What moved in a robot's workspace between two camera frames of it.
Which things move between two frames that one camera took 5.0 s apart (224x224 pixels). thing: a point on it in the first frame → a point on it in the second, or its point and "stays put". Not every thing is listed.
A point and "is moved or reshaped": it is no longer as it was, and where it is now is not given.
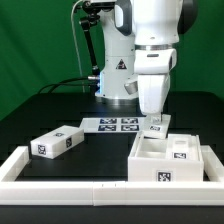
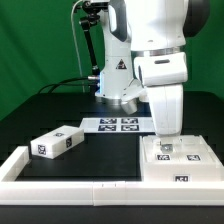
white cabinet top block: x=57 y=141 stays put
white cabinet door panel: x=152 y=130 is moved or reshaped
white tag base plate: x=111 y=124 stays put
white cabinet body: x=148 y=162 is moved or reshaped
